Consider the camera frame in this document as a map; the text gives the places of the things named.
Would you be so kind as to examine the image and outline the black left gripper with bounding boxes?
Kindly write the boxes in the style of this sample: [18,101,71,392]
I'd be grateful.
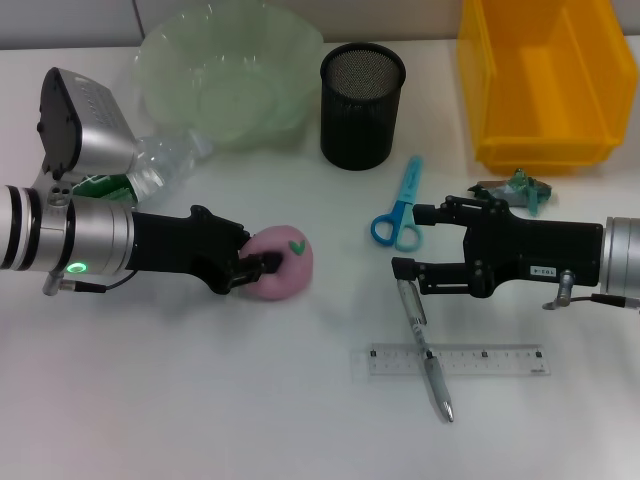
[130,203,285,296]

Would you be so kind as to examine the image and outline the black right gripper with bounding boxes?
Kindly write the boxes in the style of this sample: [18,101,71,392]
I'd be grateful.
[391,195,606,300]

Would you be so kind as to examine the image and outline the pink toy peach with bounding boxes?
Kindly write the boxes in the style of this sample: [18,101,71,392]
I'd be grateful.
[241,224,316,303]

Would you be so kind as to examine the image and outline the green plastic wrapper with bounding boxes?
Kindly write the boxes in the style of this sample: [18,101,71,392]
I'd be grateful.
[467,167,554,219]

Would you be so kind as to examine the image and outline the clear green-label water bottle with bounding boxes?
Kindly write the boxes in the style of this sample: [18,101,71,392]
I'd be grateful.
[69,130,214,211]

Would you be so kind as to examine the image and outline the blue scissors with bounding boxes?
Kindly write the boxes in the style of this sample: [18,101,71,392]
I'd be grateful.
[369,154,425,252]

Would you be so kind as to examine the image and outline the silver ballpoint pen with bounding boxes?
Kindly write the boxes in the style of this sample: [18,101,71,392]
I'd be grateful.
[396,277,456,424]

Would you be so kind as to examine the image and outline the clear plastic ruler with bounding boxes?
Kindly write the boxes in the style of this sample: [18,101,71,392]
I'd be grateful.
[349,342,554,384]

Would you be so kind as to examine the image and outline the black mesh pen holder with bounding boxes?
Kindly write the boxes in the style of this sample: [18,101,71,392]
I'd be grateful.
[319,42,407,172]

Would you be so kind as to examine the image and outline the translucent green fruit plate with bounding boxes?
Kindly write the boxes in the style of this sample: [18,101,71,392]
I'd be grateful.
[132,0,325,151]

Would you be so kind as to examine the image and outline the yellow plastic bin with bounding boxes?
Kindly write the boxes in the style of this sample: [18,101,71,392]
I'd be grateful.
[455,0,640,176]

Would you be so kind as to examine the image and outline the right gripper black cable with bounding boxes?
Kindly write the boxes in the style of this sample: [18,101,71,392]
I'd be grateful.
[542,269,640,314]

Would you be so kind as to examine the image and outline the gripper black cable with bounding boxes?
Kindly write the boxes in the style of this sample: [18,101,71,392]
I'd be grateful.
[42,272,141,297]
[542,269,640,314]

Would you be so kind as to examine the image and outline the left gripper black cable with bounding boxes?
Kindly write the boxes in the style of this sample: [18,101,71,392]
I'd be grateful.
[42,272,141,297]

